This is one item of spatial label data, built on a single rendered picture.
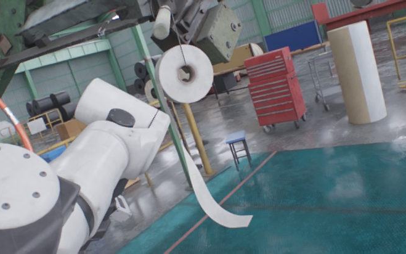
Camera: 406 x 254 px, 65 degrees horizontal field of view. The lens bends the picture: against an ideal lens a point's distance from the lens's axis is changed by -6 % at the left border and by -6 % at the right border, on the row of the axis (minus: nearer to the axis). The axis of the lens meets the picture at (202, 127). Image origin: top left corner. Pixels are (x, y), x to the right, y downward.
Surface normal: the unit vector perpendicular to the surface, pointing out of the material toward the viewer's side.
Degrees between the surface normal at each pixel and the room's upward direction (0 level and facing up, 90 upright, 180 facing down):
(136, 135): 49
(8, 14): 90
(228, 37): 90
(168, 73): 90
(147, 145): 110
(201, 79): 90
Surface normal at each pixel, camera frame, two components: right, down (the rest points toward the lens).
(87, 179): 0.68, -0.64
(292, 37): -0.60, 0.35
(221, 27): 0.73, -0.11
